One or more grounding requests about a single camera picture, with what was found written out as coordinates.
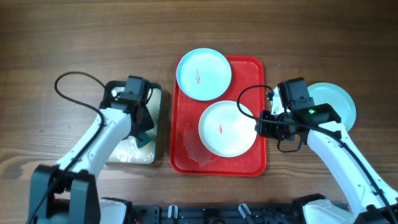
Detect green scrubbing sponge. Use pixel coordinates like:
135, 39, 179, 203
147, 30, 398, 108
136, 131, 156, 149

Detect light blue plate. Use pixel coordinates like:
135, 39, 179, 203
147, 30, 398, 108
175, 48, 232, 101
308, 83, 356, 131

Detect white plate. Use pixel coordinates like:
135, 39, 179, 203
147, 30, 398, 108
198, 100, 257, 157

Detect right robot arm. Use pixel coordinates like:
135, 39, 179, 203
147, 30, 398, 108
256, 77, 397, 223

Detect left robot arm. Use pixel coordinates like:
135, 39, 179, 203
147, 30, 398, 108
27, 76, 162, 223

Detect red plastic tray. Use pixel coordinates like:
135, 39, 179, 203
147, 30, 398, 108
169, 55, 267, 177

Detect right black cable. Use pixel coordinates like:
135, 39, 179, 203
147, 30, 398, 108
236, 85, 398, 218

